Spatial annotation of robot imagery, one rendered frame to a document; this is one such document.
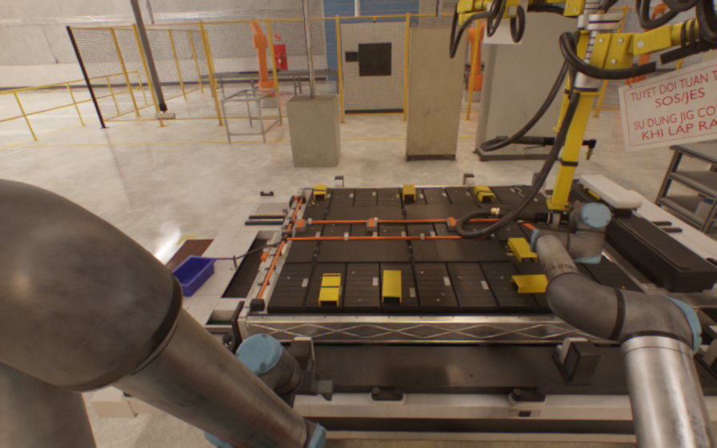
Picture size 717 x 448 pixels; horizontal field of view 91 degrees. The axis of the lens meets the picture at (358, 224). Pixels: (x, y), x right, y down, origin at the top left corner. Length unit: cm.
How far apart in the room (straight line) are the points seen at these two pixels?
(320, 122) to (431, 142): 180
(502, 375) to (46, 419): 119
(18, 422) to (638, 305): 99
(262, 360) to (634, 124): 139
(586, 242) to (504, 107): 473
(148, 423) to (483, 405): 188
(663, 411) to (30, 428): 89
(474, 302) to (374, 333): 39
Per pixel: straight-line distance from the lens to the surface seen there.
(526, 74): 612
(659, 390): 88
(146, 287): 32
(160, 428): 253
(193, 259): 202
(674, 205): 510
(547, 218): 178
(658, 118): 155
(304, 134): 578
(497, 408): 136
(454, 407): 132
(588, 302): 94
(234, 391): 47
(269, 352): 80
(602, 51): 158
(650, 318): 95
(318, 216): 198
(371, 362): 134
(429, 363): 135
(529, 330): 145
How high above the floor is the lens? 189
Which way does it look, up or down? 28 degrees down
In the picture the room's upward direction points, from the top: 2 degrees counter-clockwise
